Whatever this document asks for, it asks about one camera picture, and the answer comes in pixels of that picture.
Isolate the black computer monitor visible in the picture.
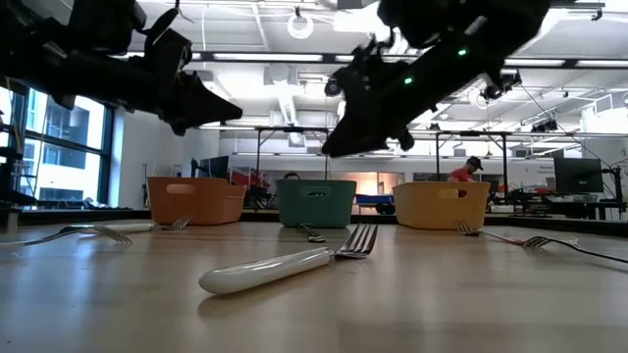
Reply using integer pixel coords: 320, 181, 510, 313
197, 155, 231, 180
552, 157, 605, 195

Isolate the white-handled fork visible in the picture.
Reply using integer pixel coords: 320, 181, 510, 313
198, 223, 380, 296
80, 214, 195, 234

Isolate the white ceiling ring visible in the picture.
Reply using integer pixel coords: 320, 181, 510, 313
286, 12, 315, 41

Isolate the large window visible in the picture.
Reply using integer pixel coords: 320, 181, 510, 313
0, 85, 115, 207

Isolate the red plastic bin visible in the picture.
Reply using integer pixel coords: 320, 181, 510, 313
146, 176, 248, 227

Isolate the black aluminium table frame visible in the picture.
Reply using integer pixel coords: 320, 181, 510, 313
0, 208, 628, 237

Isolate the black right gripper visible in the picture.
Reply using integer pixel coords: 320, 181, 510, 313
321, 41, 418, 157

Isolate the orange plastic bin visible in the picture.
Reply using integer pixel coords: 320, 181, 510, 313
392, 180, 492, 230

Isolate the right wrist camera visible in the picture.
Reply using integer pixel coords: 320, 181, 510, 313
323, 76, 344, 98

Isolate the blue cart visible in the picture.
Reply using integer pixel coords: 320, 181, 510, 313
355, 193, 396, 216

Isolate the black fork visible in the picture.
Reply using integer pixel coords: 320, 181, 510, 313
520, 235, 628, 265
296, 223, 328, 244

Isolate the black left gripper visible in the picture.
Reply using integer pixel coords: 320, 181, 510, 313
115, 7, 244, 137

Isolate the red-handled fork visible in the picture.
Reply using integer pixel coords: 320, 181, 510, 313
453, 219, 529, 246
0, 224, 133, 247

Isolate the ceiling light strip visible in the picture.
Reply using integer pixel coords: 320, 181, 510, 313
574, 59, 628, 69
503, 58, 566, 68
211, 52, 325, 63

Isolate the black ceiling spotlight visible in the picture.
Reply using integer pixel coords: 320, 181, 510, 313
480, 72, 523, 102

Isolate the green plastic bin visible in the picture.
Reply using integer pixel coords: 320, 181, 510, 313
274, 178, 358, 229

